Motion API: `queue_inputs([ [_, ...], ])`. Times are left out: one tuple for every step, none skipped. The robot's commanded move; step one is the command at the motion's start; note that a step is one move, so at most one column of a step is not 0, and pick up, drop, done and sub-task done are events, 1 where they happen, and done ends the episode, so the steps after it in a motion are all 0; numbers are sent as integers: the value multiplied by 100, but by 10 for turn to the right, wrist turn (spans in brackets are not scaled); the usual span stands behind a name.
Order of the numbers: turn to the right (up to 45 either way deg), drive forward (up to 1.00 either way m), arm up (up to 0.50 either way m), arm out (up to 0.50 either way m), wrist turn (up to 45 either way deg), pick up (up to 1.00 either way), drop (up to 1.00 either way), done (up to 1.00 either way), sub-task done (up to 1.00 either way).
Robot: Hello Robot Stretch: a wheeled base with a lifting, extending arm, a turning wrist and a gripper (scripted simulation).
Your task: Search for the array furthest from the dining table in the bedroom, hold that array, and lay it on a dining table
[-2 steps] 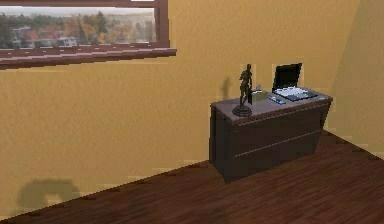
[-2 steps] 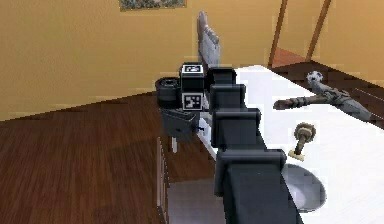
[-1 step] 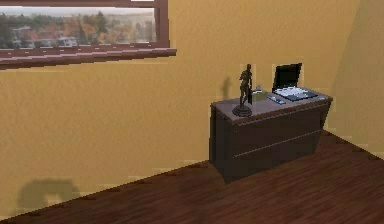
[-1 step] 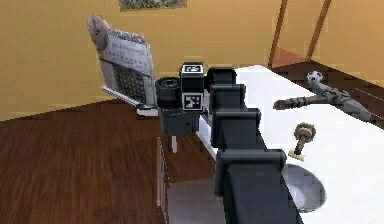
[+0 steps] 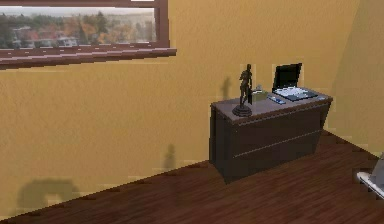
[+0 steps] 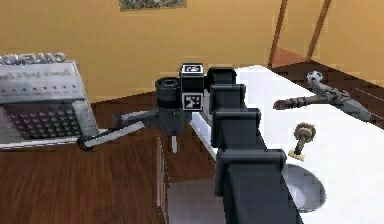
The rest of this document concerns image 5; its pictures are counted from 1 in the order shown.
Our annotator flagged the dark bronze figure statue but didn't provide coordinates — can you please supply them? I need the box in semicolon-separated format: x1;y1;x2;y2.
232;63;254;118

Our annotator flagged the small grey green object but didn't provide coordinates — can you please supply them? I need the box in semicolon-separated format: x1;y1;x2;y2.
251;84;270;102

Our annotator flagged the dark brown chest of drawers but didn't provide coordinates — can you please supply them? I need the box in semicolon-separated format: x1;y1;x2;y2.
209;90;334;185

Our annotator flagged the blue remote control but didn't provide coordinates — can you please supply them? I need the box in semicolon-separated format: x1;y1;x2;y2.
267;95;287;105

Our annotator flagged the black open laptop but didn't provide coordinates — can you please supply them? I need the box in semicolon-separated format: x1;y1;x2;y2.
271;62;319;102

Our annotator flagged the brown framed window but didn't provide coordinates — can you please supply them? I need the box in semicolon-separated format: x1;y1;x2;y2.
0;0;178;71

